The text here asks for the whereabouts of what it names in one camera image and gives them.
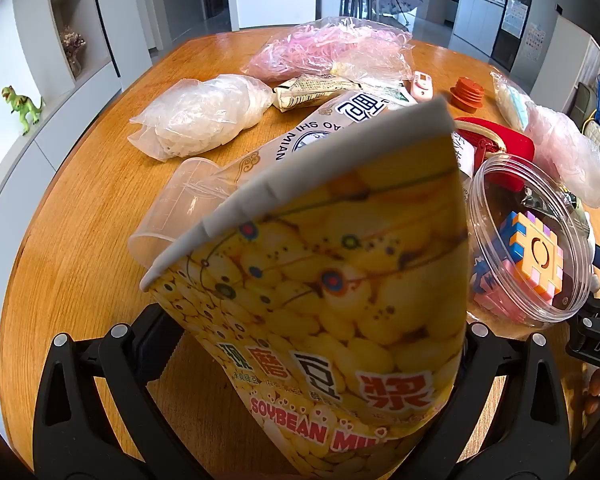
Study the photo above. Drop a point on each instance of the colourful puzzle cube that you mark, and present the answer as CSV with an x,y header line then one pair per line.
x,y
535,255

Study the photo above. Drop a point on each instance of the white blue printed noodle cup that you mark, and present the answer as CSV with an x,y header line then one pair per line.
x,y
300,130

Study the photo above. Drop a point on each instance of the green dinosaur toy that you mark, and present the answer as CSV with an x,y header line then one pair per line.
x,y
20,105

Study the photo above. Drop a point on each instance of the orange ribbed stopper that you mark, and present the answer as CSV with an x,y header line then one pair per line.
x,y
467,95

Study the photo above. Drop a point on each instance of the clear bag of pink bands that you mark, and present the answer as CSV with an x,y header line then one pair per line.
x,y
325,45

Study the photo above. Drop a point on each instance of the white green packet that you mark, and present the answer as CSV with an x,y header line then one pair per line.
x,y
396,93

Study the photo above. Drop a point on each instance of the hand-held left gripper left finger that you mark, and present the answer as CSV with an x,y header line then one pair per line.
x,y
145,342

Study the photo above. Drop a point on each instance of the dried flower bouquet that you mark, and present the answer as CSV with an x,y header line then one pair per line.
x,y
73,45

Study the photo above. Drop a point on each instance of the yellow printed paper cup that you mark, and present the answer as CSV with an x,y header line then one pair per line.
x,y
330,285

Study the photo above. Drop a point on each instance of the clear plastic measuring cup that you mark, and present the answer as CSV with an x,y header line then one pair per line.
x,y
180,195

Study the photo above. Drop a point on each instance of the open grey umbrella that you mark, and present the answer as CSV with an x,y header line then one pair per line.
x,y
397,2

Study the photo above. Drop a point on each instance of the white low cabinet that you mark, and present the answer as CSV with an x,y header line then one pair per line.
x,y
10,195

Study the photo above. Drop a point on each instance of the crumpled pink plastic bag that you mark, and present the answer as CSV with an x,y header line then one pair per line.
x,y
565,145

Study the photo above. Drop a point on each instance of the red box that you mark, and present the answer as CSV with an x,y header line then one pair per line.
x,y
510,145

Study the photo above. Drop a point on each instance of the clear bag of white pieces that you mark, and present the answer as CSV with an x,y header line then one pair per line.
x,y
200,110

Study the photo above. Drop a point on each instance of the clear plastic jar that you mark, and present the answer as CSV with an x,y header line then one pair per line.
x,y
500,185

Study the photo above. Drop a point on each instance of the crumpled white snack packet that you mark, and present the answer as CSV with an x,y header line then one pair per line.
x,y
305,91

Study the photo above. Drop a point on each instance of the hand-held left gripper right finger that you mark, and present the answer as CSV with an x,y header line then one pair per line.
x,y
485,355

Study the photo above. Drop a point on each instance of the small pink device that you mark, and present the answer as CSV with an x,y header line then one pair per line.
x,y
422,85

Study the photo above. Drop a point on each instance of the clear bag of blue masks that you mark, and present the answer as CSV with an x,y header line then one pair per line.
x,y
510,102

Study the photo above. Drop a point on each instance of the wall poster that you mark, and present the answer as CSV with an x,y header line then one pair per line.
x,y
535,42

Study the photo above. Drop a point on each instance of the white wall shelf unit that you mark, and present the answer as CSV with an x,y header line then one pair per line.
x,y
95,10

